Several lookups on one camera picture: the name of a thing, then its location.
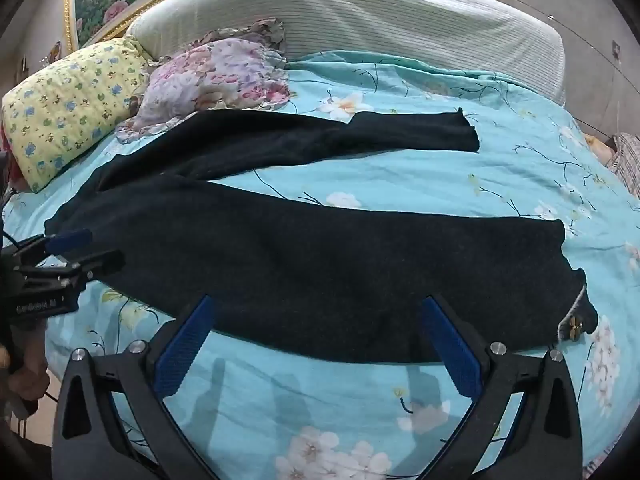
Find white striped headboard cover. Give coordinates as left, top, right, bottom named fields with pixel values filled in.
left=125, top=0, right=567, bottom=107

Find plaid cloth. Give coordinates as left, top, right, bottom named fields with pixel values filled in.
left=602, top=132, right=640, bottom=196

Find blue floral bedsheet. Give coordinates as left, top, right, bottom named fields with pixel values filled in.
left=0, top=50, right=640, bottom=480

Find pink floral pillow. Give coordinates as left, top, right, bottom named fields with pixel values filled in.
left=114, top=19, right=292, bottom=142

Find black pants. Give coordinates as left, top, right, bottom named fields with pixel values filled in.
left=44, top=107, right=600, bottom=366

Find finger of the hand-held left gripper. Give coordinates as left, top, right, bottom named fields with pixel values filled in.
left=59, top=250, right=126, bottom=287
left=10, top=229, right=94, bottom=262

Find person's left hand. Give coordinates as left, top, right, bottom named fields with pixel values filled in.
left=0, top=330, right=52, bottom=411

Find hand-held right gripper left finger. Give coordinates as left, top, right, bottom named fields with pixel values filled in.
left=51, top=294, right=221, bottom=480

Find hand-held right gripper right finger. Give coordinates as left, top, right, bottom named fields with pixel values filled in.
left=419, top=294, right=583, bottom=480

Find black cable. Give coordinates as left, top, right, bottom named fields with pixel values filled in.
left=10, top=390, right=57, bottom=443

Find yellow printed pillow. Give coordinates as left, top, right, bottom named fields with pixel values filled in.
left=1, top=36, right=151, bottom=193

